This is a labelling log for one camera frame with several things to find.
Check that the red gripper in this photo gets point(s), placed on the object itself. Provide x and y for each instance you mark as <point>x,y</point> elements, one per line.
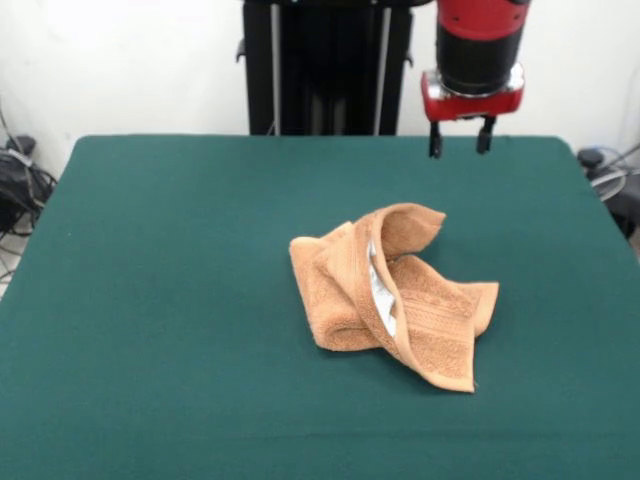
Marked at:
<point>470,107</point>

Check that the tan terry towel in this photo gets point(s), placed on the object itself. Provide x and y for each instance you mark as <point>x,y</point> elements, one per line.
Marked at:
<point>340,300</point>

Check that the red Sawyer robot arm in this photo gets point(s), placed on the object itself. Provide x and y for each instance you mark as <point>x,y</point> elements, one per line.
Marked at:
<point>475,50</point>

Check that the dark green table cloth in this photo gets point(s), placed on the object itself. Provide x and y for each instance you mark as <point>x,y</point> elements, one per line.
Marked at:
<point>150,300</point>

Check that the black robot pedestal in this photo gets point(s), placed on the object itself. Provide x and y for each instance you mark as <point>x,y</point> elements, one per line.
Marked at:
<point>325,75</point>

